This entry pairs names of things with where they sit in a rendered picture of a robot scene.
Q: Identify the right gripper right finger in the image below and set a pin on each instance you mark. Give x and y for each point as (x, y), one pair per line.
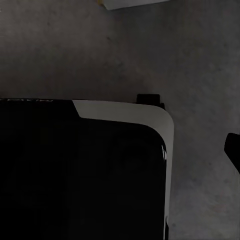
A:
(232, 149)

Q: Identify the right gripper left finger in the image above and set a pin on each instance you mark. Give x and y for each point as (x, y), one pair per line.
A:
(12, 149)

